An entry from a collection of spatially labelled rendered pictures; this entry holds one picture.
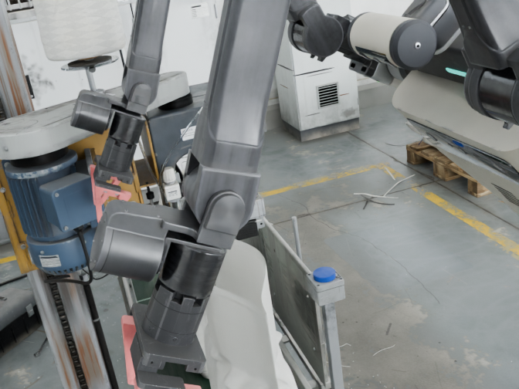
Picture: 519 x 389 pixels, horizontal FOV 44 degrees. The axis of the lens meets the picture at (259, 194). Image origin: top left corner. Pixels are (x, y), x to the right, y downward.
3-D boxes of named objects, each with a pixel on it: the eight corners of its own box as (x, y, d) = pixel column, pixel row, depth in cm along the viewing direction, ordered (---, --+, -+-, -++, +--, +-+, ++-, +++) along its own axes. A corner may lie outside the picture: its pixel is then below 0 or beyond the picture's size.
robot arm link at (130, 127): (149, 116, 116) (145, 110, 121) (112, 105, 114) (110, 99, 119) (137, 151, 118) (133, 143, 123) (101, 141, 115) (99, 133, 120)
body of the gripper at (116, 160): (96, 178, 115) (108, 140, 113) (93, 163, 124) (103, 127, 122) (131, 187, 117) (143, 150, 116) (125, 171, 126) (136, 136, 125)
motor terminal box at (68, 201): (110, 225, 134) (97, 174, 129) (66, 245, 128) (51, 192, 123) (91, 217, 140) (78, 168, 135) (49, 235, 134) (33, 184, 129)
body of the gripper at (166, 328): (138, 370, 61) (162, 302, 59) (127, 316, 70) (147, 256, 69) (201, 378, 63) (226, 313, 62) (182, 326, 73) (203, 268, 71)
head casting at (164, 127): (259, 198, 168) (242, 89, 157) (168, 221, 162) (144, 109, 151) (230, 166, 195) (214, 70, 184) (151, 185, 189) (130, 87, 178)
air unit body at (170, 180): (191, 225, 158) (180, 167, 152) (173, 230, 157) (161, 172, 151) (188, 219, 162) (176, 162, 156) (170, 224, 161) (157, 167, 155)
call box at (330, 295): (346, 299, 170) (344, 279, 168) (318, 306, 168) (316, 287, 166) (334, 285, 177) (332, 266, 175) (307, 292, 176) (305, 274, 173)
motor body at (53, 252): (106, 268, 140) (78, 161, 130) (35, 286, 136) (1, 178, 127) (101, 240, 153) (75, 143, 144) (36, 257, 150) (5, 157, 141)
